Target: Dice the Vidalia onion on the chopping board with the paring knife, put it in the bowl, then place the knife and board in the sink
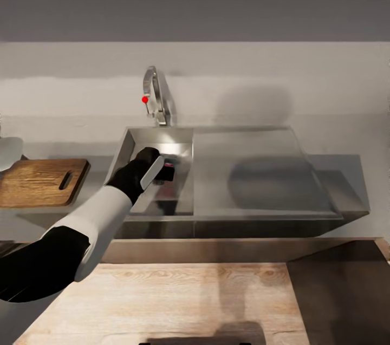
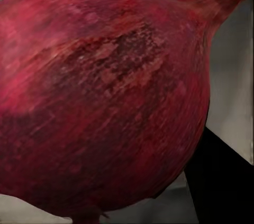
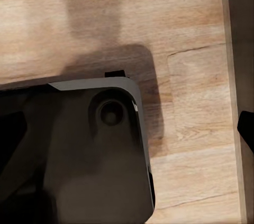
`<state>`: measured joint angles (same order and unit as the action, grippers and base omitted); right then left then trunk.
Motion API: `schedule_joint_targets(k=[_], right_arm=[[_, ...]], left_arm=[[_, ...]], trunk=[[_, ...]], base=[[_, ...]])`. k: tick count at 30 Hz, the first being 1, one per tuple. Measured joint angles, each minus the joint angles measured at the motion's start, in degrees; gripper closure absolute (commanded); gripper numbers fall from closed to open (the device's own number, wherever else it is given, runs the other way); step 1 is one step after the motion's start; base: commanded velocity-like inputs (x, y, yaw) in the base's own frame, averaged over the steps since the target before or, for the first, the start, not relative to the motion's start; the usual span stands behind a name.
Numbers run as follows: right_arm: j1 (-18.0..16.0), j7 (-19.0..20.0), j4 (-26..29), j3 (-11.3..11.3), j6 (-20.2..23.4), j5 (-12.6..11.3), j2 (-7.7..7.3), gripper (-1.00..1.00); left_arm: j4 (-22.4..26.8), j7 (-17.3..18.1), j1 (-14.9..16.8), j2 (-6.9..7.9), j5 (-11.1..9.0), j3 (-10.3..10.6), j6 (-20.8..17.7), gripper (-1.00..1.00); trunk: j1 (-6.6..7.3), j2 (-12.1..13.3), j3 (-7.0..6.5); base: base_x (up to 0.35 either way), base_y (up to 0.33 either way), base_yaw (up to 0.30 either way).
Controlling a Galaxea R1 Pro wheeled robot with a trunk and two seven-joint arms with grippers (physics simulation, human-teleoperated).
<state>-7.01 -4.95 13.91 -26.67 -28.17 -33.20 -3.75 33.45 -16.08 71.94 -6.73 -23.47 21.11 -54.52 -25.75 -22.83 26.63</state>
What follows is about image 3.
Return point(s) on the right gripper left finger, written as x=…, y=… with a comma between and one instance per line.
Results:
x=12, y=129

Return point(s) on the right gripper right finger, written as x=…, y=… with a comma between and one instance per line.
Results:
x=246, y=127

